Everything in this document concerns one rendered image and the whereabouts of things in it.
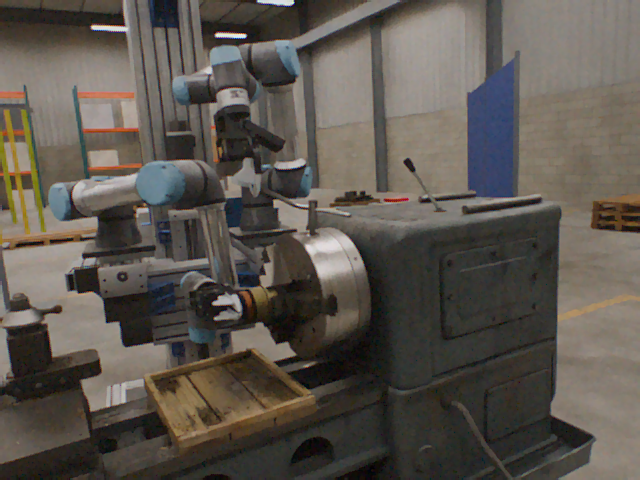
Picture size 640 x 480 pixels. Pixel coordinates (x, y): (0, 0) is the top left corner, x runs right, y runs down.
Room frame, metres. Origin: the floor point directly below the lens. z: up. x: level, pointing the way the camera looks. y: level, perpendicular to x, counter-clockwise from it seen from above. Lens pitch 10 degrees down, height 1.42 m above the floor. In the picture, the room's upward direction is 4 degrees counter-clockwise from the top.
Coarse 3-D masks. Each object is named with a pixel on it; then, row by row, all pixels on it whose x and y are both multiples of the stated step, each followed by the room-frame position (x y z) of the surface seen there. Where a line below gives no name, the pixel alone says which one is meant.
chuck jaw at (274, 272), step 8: (272, 248) 1.25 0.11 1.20; (280, 248) 1.26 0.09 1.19; (264, 256) 1.26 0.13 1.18; (272, 256) 1.24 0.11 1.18; (280, 256) 1.25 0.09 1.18; (264, 264) 1.22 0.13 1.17; (272, 264) 1.23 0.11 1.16; (280, 264) 1.24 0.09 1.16; (264, 272) 1.22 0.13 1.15; (272, 272) 1.21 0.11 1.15; (280, 272) 1.22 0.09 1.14; (288, 272) 1.23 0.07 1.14; (264, 280) 1.19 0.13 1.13; (272, 280) 1.20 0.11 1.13; (280, 280) 1.21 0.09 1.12; (288, 280) 1.22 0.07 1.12; (280, 288) 1.23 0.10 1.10
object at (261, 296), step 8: (248, 288) 1.16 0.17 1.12; (256, 288) 1.16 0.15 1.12; (264, 288) 1.16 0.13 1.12; (272, 288) 1.19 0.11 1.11; (240, 296) 1.14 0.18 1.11; (248, 296) 1.14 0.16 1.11; (256, 296) 1.14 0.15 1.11; (264, 296) 1.14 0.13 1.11; (272, 296) 1.16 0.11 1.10; (248, 304) 1.12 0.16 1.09; (256, 304) 1.13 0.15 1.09; (264, 304) 1.14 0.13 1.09; (248, 312) 1.12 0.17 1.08; (256, 312) 1.13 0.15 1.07; (264, 312) 1.13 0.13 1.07; (240, 320) 1.15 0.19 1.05; (248, 320) 1.13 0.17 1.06; (256, 320) 1.14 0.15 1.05; (264, 320) 1.15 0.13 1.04
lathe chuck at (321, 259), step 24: (288, 240) 1.22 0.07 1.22; (312, 240) 1.18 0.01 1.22; (336, 240) 1.19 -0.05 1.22; (288, 264) 1.23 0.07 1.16; (312, 264) 1.12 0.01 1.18; (336, 264) 1.13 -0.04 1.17; (288, 288) 1.26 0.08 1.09; (312, 288) 1.13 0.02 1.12; (336, 288) 1.10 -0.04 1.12; (336, 312) 1.10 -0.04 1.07; (312, 336) 1.14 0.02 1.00; (336, 336) 1.11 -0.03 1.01
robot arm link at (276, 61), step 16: (256, 48) 1.72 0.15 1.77; (272, 48) 1.71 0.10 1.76; (288, 48) 1.71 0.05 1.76; (256, 64) 1.71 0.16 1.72; (272, 64) 1.71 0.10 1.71; (288, 64) 1.70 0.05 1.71; (256, 80) 1.76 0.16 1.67; (272, 80) 1.72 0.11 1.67; (288, 80) 1.73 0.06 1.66; (272, 96) 1.76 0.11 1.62; (288, 96) 1.76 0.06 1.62; (272, 112) 1.78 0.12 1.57; (288, 112) 1.77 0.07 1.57; (288, 128) 1.78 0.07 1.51; (288, 144) 1.79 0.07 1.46; (288, 160) 1.81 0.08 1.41; (304, 160) 1.85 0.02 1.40; (272, 176) 1.84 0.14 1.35; (288, 176) 1.81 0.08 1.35; (304, 176) 1.81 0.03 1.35; (288, 192) 1.83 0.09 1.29; (304, 192) 1.82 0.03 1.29
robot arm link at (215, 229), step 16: (208, 176) 1.44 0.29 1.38; (208, 192) 1.45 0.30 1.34; (208, 208) 1.46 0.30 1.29; (208, 224) 1.46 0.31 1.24; (224, 224) 1.48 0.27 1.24; (208, 240) 1.46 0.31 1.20; (224, 240) 1.47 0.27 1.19; (208, 256) 1.47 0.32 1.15; (224, 256) 1.46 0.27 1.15; (224, 272) 1.45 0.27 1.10
